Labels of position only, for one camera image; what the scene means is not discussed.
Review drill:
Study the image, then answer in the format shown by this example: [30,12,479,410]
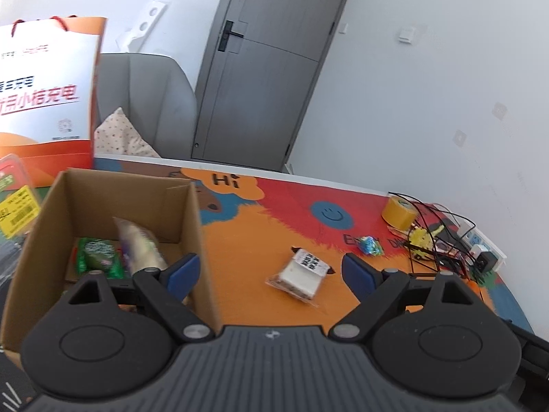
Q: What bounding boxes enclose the blue candy wrapper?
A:
[355,236,384,257]

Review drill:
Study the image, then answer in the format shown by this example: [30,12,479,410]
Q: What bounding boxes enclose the purple wafer snack pack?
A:
[114,217,167,275]

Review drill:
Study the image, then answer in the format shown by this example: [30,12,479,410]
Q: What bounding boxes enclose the black sesame cake pack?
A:
[265,247,336,308]

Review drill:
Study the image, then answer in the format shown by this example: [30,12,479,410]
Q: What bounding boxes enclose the green snack packet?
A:
[75,237,125,280]

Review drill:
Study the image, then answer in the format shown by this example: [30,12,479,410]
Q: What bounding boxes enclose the yellow toy figure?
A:
[408,225,444,260]

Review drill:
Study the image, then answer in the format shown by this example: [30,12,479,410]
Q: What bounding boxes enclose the yellow tape roll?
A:
[382,195,419,232]

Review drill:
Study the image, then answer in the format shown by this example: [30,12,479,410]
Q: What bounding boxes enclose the colourful cat table mat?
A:
[94,157,536,336]

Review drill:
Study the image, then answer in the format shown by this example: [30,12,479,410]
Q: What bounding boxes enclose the white power strip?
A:
[457,224,507,272]

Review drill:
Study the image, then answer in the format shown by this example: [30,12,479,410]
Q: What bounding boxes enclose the black power adapter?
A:
[474,251,498,273]

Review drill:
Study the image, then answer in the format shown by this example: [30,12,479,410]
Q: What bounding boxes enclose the brown cardboard box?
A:
[1,169,207,362]

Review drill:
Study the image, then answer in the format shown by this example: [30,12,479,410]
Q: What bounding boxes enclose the polka dot cushion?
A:
[94,107,160,158]

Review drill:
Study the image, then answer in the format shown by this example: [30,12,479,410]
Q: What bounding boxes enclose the clear plastic food container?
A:
[0,153,41,286]

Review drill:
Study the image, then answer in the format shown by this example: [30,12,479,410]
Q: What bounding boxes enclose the grey upholstered chair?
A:
[95,53,198,160]

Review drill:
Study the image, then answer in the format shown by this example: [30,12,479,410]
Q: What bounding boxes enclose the grey door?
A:
[192,0,346,171]

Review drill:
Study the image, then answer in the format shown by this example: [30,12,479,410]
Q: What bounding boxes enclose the white foam packaging piece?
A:
[116,0,168,53]

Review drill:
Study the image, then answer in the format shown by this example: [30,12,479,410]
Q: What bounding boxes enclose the orange white paper gift bag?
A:
[1,16,106,187]

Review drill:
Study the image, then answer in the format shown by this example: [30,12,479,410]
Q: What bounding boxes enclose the black wire stand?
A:
[403,241,469,279]

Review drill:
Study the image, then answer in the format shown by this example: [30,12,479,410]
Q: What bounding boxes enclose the black cable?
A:
[387,191,478,275]

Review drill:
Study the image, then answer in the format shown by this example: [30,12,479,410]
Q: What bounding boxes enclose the white wall switch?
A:
[397,26,417,45]

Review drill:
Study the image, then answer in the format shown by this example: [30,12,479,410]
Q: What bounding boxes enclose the black door handle lock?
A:
[218,21,244,52]

